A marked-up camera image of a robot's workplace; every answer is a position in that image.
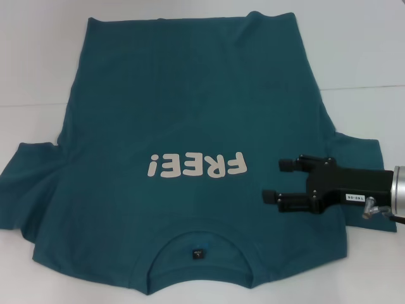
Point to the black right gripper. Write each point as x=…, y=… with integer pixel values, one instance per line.
x=357, y=185

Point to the teal t-shirt with FREE print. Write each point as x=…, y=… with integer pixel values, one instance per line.
x=190, y=111

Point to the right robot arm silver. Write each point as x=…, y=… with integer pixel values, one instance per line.
x=399, y=190

